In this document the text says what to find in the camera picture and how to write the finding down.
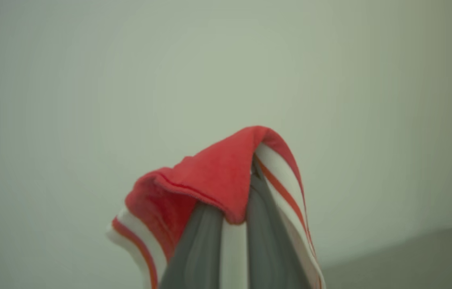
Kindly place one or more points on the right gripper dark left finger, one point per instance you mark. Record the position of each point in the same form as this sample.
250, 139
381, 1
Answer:
195, 257

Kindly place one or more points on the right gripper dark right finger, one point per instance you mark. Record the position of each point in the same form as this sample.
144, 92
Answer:
268, 249

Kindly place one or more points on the red white striped garment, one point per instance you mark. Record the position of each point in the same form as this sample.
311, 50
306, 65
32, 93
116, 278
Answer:
213, 176

